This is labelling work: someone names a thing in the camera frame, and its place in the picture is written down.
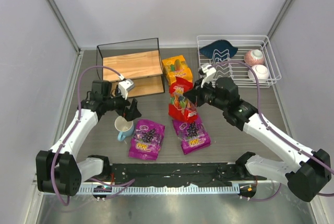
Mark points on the white bowl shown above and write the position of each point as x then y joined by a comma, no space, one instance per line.
262,73

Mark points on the white wire dish rack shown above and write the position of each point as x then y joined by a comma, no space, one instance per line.
233,65

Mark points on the pink patterned bowl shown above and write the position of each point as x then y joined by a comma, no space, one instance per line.
254,57

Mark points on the purple candy bag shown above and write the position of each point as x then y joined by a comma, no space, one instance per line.
193,136
147,140

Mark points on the blue and white mug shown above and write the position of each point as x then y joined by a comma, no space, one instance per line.
125,128

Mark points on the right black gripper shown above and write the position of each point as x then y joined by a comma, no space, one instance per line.
199,95

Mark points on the white slotted cable duct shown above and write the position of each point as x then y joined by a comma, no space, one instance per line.
97,189

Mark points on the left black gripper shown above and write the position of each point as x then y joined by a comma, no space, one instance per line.
127,106

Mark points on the orange candy bag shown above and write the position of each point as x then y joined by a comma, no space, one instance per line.
176,67

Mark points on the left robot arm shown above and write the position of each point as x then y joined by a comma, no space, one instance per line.
57,169

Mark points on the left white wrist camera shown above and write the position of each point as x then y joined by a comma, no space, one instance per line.
125,86

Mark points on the red candy bag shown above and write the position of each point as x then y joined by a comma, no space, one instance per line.
180,108

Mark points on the wooden wire-frame shelf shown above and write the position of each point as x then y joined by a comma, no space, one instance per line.
137,60

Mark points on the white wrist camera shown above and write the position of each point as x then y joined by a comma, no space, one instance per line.
125,86
207,73

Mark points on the dark blue leaf plate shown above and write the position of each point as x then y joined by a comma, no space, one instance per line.
221,49

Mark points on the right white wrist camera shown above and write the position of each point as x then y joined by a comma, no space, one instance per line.
207,73

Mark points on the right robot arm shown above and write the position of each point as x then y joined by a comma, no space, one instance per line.
304,171

